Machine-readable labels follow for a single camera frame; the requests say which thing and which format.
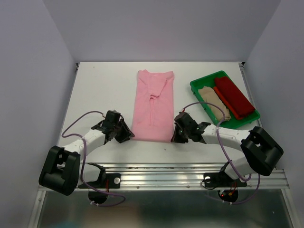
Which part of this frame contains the aluminium rail frame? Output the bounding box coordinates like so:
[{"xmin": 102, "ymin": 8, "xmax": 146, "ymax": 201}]
[{"xmin": 29, "ymin": 62, "xmax": 295, "ymax": 228}]

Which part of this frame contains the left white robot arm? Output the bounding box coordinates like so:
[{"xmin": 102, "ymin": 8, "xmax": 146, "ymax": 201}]
[{"xmin": 38, "ymin": 110, "xmax": 134, "ymax": 196}]

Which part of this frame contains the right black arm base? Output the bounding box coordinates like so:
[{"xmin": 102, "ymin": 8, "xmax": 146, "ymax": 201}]
[{"xmin": 200, "ymin": 162, "xmax": 247, "ymax": 204}]

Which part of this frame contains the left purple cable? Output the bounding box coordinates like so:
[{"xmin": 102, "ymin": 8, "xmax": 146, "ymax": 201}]
[{"xmin": 61, "ymin": 111, "xmax": 126, "ymax": 207}]

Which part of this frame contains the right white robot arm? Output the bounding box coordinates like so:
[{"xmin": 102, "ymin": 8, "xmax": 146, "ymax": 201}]
[{"xmin": 171, "ymin": 112, "xmax": 284, "ymax": 185}]

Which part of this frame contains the rolled red t-shirt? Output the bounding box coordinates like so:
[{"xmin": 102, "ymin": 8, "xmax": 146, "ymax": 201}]
[{"xmin": 214, "ymin": 76, "xmax": 255, "ymax": 118}]

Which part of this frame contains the rolled beige t-shirt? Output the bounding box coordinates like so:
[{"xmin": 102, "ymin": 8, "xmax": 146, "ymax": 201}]
[{"xmin": 198, "ymin": 86, "xmax": 231, "ymax": 121}]

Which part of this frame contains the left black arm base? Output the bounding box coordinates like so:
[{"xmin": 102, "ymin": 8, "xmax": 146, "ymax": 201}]
[{"xmin": 78, "ymin": 162, "xmax": 125, "ymax": 207}]

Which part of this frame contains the pink t-shirt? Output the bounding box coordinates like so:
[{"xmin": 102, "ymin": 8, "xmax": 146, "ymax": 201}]
[{"xmin": 132, "ymin": 70, "xmax": 174, "ymax": 143}]

